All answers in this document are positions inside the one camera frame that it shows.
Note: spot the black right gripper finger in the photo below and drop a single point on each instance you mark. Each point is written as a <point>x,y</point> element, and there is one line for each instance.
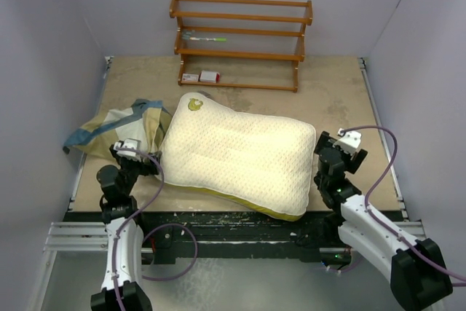
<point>324,145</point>
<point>357,160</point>

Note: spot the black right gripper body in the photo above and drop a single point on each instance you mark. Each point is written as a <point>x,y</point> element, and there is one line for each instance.
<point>344,154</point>

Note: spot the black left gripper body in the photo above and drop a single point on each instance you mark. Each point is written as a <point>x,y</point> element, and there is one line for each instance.
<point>136,168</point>

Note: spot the blue tan white checked pillowcase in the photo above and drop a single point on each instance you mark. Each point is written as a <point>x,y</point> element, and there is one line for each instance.
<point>146,121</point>

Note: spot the white pillow with yellow band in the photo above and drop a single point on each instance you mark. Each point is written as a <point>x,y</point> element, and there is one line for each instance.
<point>259,161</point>

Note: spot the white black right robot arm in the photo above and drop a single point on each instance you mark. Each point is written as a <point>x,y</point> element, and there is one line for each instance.
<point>414,268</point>

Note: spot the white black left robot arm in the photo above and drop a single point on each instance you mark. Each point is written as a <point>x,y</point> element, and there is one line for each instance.
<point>121,288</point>

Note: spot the white red small box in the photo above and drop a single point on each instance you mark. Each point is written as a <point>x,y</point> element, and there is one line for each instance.
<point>190,78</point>

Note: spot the white box with red side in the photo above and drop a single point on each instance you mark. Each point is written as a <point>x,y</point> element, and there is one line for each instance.
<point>209,76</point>

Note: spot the grey capped pens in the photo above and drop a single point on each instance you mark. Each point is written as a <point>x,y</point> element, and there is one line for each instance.
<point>187,35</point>

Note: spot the brown wooden shelf rack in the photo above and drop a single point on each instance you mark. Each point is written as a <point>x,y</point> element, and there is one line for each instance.
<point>180,46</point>

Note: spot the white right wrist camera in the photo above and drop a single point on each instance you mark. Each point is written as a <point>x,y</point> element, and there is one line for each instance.
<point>348,141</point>

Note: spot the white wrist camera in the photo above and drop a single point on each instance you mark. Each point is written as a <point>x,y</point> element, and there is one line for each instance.
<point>127,148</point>
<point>348,141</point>

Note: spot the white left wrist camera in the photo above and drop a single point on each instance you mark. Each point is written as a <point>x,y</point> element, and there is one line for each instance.
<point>127,148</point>

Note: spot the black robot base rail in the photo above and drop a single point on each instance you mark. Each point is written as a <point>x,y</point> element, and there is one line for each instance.
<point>237,235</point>

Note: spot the aluminium frame rail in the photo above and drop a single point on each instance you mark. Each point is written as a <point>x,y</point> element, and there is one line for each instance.
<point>76,237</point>

